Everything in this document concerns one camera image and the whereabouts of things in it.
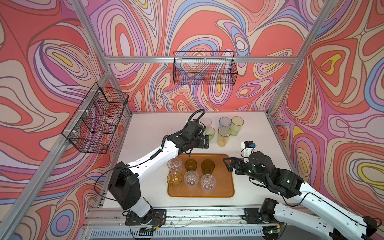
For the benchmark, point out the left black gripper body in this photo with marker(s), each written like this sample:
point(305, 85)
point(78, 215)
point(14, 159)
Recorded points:
point(199, 143)

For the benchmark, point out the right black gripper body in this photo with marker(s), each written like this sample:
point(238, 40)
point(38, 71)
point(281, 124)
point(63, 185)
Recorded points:
point(246, 168)

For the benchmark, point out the green short glass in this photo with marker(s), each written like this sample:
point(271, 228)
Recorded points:
point(210, 132)

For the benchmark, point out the brown tall glass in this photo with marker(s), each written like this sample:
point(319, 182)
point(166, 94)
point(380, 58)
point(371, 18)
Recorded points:
point(208, 166)

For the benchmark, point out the brown short glass front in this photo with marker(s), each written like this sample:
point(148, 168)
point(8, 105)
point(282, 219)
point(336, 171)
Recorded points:
point(191, 165)

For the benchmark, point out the brown plastic tray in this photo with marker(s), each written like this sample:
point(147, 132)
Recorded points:
point(224, 187)

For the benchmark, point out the clear faceted glass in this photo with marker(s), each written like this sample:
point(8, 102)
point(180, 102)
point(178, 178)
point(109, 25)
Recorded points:
point(191, 179)
point(175, 165)

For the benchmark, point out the clear faceted glass front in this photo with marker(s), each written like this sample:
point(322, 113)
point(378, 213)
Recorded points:
point(191, 179)

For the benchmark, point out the yellow short plastic glass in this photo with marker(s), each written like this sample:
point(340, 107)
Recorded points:
point(174, 179)

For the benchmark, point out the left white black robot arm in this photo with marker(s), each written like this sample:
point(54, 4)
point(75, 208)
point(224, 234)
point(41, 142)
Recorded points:
point(125, 181)

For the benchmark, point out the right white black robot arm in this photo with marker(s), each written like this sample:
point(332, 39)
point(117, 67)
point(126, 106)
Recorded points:
point(311, 211)

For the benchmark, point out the yellow tall glass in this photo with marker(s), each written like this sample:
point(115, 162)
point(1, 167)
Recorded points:
point(224, 134)

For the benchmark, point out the bluish clear tall glass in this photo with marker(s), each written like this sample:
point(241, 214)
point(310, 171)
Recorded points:
point(225, 122)

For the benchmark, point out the green tall glass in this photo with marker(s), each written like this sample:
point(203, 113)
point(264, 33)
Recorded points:
point(236, 125)

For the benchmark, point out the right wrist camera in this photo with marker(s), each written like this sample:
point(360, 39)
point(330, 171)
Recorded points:
point(247, 148)

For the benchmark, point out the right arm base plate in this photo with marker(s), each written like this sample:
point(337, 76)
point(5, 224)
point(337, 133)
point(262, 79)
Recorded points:
point(259, 216)

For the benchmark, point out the back black wire basket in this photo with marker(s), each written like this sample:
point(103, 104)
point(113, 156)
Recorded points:
point(204, 68)

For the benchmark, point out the black wire basket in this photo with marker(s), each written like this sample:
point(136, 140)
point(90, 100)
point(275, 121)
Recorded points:
point(100, 114)
point(204, 68)

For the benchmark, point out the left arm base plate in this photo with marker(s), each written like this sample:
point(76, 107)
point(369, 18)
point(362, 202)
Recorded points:
point(155, 217)

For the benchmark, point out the left black wire basket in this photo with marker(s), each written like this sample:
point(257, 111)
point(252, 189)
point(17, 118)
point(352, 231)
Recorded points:
point(100, 114)

